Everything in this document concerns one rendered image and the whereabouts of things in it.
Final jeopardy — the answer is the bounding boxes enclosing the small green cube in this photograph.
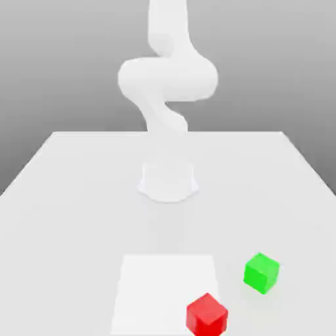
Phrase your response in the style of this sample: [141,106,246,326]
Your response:
[243,252,281,295]

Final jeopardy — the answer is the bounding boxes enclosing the small red cube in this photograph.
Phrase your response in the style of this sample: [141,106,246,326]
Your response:
[186,292,229,336]

